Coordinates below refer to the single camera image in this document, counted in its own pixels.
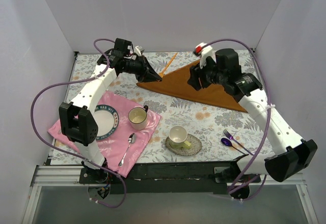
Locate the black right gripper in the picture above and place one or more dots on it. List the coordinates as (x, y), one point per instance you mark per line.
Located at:
(199, 75)

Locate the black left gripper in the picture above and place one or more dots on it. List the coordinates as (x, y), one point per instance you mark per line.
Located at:
(145, 68)

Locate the orange plastic utensil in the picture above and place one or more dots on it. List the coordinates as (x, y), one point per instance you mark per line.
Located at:
(162, 73)

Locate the purple fork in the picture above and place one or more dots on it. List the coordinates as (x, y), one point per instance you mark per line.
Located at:
(231, 138)

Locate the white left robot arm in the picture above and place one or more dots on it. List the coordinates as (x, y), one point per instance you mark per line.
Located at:
(76, 117)

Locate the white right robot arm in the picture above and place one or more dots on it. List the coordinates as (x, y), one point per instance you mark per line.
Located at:
(291, 152)

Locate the floral patterned tablecloth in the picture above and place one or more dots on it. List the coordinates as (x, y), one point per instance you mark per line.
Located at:
(205, 122)

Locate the pink floral placemat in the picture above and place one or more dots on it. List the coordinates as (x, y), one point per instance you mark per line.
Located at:
(114, 147)

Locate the pale green teacup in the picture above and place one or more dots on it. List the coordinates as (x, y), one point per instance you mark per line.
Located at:
(178, 138)

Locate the white plate green rim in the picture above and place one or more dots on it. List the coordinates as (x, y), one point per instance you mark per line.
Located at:
(107, 120)

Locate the woven round saucer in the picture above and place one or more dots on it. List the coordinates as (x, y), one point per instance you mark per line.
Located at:
(195, 148)

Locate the purple spoon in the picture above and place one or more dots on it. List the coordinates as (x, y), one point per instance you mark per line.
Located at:
(228, 143)

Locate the silver spoon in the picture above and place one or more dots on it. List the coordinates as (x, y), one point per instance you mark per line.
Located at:
(131, 140)

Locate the cream mug black handle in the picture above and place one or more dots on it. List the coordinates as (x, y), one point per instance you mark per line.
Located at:
(138, 117)

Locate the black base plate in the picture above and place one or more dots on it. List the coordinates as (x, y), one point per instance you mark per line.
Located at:
(178, 177)

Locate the aluminium frame rail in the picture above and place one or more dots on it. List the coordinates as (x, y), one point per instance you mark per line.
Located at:
(164, 193)

